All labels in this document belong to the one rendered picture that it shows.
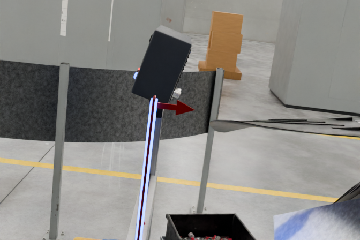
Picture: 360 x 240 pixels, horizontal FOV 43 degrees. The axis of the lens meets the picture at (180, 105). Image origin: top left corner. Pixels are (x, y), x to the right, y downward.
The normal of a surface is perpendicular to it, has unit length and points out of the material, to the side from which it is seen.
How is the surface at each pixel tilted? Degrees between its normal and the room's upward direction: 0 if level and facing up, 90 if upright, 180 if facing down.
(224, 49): 90
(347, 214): 55
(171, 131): 90
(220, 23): 90
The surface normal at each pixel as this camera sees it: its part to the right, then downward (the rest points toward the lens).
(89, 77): 0.32, 0.25
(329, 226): -0.60, -0.53
